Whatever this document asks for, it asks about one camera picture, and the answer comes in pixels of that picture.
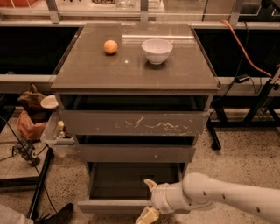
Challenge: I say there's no small white bowl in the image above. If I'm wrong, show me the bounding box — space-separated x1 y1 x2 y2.
40 94 59 109

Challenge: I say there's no white ceramic bowl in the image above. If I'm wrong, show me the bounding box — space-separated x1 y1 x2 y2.
142 38 173 65

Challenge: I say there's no orange cable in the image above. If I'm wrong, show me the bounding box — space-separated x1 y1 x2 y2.
220 18 274 78

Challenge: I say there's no metal clamp tool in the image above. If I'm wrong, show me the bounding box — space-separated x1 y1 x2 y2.
13 139 40 167

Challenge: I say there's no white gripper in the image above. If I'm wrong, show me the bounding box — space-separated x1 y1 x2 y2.
135 178 186 224

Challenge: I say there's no grey middle drawer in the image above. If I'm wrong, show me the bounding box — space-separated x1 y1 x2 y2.
76 136 196 163

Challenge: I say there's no orange cloth bag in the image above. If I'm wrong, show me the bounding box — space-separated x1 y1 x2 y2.
17 110 46 141

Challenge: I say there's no orange fruit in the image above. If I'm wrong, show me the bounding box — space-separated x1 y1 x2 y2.
103 40 118 54

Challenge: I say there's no black power adapter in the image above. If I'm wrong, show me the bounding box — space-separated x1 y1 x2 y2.
234 74 250 83

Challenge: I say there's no scratched grey top drawer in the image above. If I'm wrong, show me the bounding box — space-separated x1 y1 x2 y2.
60 110 209 136

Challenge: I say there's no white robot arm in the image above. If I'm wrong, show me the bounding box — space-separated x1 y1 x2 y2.
136 172 280 224

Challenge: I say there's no black metal stand leg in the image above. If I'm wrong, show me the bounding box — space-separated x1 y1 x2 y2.
27 148 54 219

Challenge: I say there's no clear plastic bin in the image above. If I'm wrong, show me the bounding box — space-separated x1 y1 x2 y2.
40 112 76 157

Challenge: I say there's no grey bottom drawer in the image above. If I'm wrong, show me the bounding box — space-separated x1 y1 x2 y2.
78 162 187 214

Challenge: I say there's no black shoe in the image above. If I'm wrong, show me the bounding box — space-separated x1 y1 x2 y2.
34 203 74 224

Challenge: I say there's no black table frame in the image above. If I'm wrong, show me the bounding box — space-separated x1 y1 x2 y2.
206 68 280 151

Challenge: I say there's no grey drawer cabinet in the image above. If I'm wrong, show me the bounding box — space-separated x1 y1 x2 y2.
50 22 221 165

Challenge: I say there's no brown plush toy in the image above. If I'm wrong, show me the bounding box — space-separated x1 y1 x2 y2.
17 83 52 123

